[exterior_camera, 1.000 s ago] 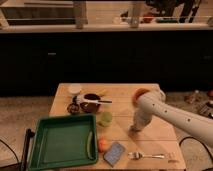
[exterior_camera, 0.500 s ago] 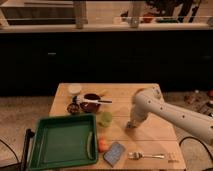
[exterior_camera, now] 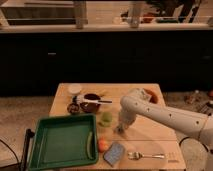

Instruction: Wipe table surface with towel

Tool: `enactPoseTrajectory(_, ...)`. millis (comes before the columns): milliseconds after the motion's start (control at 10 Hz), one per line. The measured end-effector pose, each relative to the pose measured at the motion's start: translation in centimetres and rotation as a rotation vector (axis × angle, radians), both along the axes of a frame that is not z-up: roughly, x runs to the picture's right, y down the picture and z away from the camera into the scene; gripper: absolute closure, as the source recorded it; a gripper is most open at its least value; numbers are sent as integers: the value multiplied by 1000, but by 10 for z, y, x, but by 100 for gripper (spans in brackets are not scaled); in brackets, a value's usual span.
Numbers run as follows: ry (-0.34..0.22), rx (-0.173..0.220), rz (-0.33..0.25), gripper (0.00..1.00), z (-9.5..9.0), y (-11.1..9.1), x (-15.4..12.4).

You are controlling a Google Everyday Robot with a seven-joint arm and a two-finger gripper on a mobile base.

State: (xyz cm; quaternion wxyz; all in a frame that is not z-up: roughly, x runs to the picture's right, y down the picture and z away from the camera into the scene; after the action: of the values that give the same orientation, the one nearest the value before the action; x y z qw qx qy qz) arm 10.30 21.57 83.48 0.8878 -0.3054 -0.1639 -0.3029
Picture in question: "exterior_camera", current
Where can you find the silver fork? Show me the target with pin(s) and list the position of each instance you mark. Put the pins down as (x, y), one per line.
(138, 155)

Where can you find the green cup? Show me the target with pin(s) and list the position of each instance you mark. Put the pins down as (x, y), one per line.
(106, 119)

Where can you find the wooden table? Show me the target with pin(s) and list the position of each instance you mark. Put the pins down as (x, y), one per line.
(144, 136)

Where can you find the orange fruit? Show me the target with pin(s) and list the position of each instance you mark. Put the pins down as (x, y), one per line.
(103, 145)

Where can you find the white dish brush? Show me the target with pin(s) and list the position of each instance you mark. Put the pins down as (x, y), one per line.
(81, 99)

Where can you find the green plastic tray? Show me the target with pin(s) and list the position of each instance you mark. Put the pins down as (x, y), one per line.
(60, 142)

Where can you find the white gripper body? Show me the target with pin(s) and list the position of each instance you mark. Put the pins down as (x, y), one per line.
(126, 121)

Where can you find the orange bowl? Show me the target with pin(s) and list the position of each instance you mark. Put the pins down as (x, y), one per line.
(154, 97)

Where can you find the blue grey towel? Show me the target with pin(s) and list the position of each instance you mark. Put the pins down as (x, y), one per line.
(119, 129)

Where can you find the dark brown bowl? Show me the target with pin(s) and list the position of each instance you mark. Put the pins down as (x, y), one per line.
(90, 107)

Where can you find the blue sponge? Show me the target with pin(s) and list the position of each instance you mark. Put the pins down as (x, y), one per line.
(114, 153)

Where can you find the black chair frame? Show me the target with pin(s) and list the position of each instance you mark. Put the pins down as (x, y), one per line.
(22, 163)

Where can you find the green cucumber in tray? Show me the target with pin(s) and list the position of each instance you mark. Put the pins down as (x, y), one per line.
(88, 146)

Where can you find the small dark round object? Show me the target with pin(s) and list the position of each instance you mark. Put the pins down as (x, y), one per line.
(73, 108)

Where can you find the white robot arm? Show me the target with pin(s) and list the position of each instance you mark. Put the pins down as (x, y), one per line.
(196, 125)

